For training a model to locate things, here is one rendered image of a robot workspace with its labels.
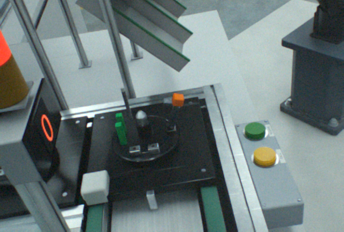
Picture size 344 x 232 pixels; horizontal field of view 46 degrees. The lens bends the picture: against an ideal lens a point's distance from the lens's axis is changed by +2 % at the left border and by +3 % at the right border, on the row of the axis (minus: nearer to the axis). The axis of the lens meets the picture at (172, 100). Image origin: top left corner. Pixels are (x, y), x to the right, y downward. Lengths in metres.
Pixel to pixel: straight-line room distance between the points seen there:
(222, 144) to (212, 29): 0.66
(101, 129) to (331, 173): 0.48
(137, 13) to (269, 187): 0.54
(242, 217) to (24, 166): 0.35
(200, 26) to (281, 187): 0.81
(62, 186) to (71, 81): 0.54
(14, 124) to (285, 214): 0.45
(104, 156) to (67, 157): 0.08
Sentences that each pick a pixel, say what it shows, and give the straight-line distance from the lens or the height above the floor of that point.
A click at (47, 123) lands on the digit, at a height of 1.20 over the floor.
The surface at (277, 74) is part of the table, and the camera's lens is 1.13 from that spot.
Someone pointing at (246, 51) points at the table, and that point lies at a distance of 1.23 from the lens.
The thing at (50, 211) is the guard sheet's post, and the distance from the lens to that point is 0.64.
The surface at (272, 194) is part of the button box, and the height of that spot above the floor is 0.96.
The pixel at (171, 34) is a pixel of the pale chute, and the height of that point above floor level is 1.02.
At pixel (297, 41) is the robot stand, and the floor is 1.06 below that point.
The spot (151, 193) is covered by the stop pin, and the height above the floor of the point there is 0.97.
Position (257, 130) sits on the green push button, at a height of 0.97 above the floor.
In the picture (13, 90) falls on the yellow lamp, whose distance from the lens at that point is 0.48.
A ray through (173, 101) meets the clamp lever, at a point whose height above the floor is 1.07.
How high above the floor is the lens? 1.52
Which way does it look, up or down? 38 degrees down
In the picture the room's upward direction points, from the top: 11 degrees counter-clockwise
